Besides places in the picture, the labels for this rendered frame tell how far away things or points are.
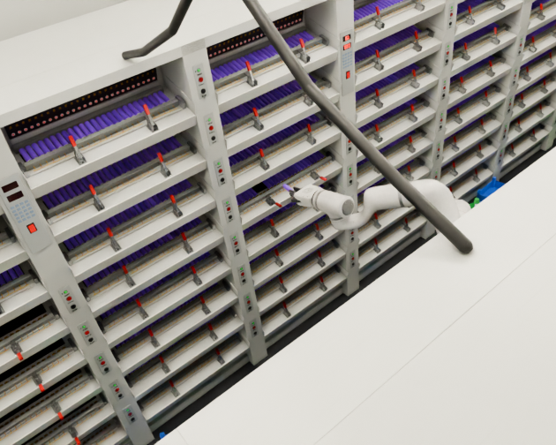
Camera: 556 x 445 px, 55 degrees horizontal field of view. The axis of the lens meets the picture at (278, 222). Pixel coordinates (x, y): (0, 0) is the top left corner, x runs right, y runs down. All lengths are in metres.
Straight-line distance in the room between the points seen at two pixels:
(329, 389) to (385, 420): 0.08
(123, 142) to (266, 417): 1.31
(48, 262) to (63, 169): 0.33
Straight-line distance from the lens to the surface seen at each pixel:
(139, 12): 2.28
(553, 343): 0.85
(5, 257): 1.90
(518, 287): 0.91
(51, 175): 1.83
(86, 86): 1.75
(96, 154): 1.85
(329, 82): 2.40
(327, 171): 2.55
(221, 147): 2.07
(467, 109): 3.44
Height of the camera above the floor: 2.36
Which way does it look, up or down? 39 degrees down
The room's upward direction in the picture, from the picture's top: 8 degrees counter-clockwise
